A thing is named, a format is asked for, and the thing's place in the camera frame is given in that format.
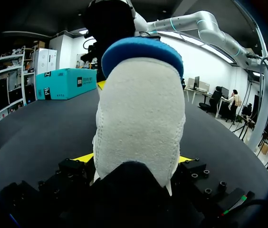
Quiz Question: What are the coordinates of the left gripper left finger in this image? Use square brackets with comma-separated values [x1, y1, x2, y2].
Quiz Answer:
[0, 152, 95, 216]

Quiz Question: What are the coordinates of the white sneaker shoe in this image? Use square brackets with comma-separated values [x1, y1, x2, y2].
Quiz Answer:
[90, 57, 187, 214]

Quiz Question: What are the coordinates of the person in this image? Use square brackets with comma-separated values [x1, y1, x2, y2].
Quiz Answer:
[228, 89, 243, 115]

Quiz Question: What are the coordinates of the blue and black insole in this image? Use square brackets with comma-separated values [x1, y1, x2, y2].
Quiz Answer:
[100, 37, 185, 79]

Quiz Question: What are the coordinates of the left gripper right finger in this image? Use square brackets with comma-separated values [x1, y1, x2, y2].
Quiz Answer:
[173, 155, 229, 203]

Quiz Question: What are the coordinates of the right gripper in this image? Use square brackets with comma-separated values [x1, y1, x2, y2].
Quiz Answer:
[80, 0, 136, 91]

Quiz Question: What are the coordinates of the teal box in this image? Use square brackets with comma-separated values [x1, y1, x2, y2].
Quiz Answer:
[35, 68, 98, 101]

